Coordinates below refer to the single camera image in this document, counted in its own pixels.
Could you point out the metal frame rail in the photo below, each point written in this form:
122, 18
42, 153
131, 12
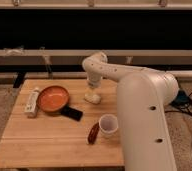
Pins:
75, 57

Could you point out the orange ceramic bowl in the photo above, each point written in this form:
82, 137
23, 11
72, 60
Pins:
52, 99

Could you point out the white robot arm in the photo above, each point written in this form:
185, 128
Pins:
142, 93

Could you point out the white ceramic cup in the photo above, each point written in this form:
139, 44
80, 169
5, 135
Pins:
108, 125

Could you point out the dark red oblong object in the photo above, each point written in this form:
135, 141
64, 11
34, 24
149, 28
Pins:
93, 134

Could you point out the black rectangular block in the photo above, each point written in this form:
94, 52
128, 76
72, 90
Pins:
72, 113

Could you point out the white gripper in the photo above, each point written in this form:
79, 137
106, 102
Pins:
92, 85

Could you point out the blue power adapter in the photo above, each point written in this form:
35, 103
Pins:
182, 98

